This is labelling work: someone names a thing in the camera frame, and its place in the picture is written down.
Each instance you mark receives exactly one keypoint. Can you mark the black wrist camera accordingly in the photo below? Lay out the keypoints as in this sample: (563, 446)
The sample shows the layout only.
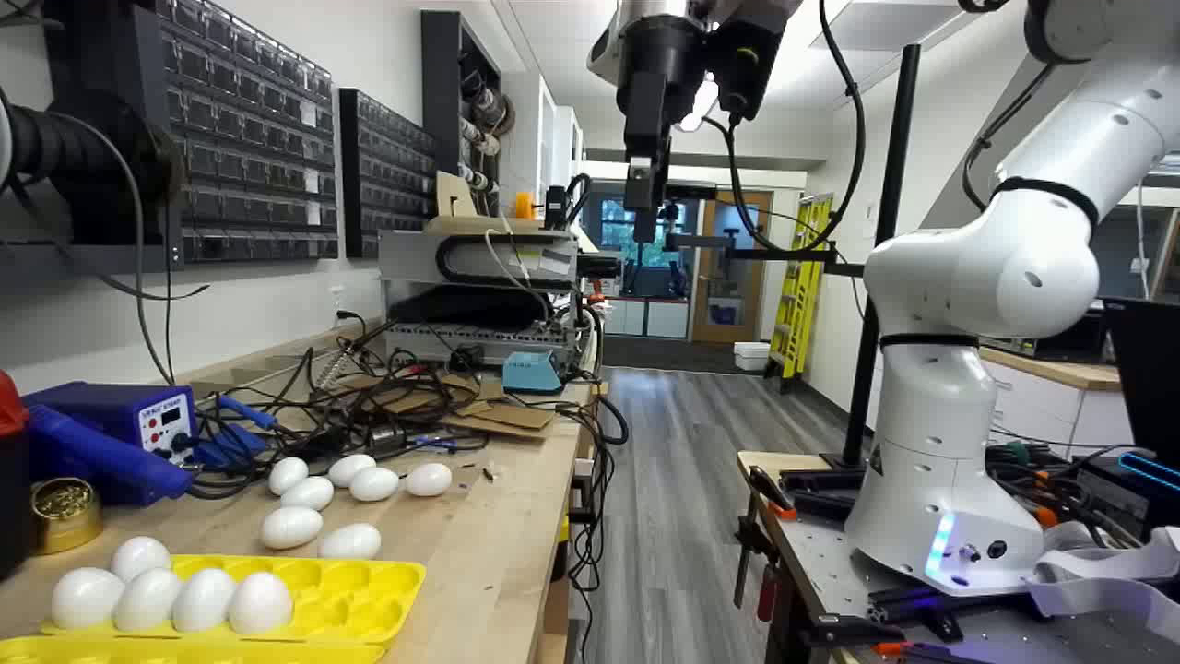
(746, 56)

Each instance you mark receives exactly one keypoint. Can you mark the black horizontal stand rod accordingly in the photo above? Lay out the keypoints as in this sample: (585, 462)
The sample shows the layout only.
(761, 257)

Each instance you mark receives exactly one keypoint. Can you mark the yellow plastic egg tray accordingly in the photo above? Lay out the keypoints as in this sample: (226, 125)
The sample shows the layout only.
(357, 590)

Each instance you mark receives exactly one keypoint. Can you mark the metal robot mounting table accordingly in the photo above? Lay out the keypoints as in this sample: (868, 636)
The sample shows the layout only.
(814, 575)

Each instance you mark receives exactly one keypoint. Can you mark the small orange object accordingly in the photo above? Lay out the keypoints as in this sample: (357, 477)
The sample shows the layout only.
(524, 204)

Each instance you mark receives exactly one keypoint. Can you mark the grey bench machine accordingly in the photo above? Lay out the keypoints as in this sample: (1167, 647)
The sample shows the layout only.
(482, 289)

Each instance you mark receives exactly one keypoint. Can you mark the brown cardboard pieces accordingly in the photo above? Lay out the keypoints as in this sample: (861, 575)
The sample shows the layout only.
(499, 418)

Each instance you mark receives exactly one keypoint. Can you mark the blue soldering station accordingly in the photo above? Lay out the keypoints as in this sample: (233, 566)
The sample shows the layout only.
(150, 418)

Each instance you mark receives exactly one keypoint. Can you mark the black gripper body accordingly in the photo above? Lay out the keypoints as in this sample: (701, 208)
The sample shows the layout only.
(664, 86)

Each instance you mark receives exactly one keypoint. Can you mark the yellow floor sign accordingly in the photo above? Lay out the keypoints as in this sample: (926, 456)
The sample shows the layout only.
(800, 289)

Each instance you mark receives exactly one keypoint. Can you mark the red and black toolbox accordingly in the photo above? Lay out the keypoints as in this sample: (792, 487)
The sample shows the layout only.
(10, 466)

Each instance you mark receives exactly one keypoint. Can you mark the small teal box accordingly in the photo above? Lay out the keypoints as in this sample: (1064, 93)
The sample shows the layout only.
(531, 371)

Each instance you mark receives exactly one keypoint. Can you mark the large black drawer cabinet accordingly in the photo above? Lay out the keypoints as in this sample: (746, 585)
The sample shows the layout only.
(233, 135)

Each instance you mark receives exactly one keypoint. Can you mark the tall black wall rack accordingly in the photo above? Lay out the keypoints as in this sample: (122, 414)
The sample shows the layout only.
(446, 112)

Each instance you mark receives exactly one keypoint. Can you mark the white bucket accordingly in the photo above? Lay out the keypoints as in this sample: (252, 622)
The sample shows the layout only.
(751, 357)

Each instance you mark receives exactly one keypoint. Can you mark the black laptop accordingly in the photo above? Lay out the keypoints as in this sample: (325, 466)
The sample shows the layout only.
(1147, 380)

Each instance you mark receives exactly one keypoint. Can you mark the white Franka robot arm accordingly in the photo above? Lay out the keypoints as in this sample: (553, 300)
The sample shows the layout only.
(970, 371)

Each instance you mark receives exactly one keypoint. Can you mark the white crumpled cloth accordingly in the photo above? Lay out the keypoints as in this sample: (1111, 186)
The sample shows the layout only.
(1108, 590)

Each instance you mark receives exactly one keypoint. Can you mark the white plastic egg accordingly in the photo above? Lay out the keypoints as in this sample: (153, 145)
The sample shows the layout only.
(284, 475)
(142, 553)
(206, 600)
(293, 529)
(261, 602)
(353, 541)
(431, 479)
(353, 466)
(88, 600)
(375, 483)
(150, 600)
(313, 494)

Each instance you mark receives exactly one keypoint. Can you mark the small black drawer cabinet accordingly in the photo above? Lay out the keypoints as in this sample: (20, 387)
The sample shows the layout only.
(390, 171)

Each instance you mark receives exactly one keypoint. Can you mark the black vertical stand post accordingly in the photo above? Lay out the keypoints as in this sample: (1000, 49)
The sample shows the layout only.
(888, 186)

